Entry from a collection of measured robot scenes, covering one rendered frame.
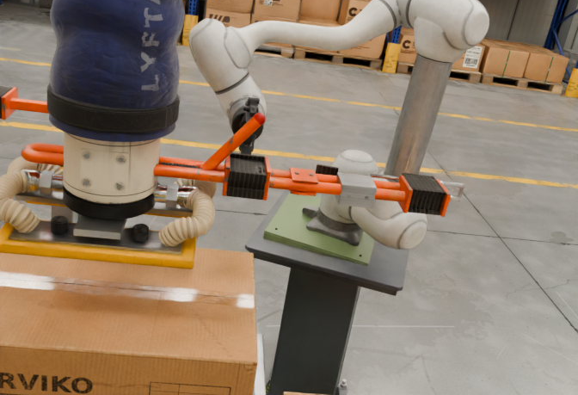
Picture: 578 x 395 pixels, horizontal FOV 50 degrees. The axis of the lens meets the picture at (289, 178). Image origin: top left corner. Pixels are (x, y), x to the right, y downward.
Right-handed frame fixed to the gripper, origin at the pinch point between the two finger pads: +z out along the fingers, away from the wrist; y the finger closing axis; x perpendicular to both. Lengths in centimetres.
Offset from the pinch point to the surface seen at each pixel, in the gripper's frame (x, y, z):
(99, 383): 24, 35, 32
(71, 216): 44, 37, -34
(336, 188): -16.2, -1.1, 16.9
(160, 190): 16.7, 3.5, 15.2
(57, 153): 35.3, -2.3, 16.1
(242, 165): 1.9, -2.5, 13.6
